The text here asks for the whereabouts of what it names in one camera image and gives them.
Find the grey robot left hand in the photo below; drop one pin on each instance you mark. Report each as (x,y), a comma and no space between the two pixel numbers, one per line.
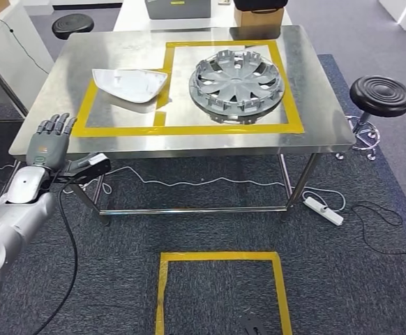
(48,148)

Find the white curved plastic part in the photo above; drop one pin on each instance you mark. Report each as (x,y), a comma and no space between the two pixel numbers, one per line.
(129,85)

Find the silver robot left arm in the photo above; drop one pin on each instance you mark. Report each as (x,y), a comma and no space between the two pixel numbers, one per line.
(11,222)

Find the stainless steel workbench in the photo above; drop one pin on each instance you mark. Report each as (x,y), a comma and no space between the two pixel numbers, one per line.
(314,101)

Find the white desk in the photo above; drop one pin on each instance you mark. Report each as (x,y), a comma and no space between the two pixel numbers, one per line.
(15,60)

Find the black round stool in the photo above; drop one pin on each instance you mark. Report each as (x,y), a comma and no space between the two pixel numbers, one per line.
(381,94)
(72,25)

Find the white table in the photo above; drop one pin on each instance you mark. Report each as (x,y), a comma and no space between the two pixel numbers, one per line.
(133,18)

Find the grey equipment box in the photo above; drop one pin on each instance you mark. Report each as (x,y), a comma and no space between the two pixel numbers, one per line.
(178,10)

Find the yellow floor tape square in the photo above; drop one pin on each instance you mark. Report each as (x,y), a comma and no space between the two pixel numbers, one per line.
(220,256)

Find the grey wheel hubcap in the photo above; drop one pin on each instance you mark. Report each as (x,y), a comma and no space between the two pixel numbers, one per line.
(236,85)

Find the black carrying case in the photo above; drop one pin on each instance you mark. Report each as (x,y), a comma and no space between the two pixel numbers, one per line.
(260,4)

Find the black robot right foot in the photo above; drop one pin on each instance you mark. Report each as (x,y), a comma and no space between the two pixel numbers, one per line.
(253,326)

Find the white power strip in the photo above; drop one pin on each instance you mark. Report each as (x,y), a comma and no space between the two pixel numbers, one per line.
(323,211)

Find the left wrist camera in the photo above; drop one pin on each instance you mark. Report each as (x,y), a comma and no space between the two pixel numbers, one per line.
(96,162)

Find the yellow tape frame on workbench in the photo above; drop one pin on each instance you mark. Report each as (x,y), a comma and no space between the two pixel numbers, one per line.
(189,131)

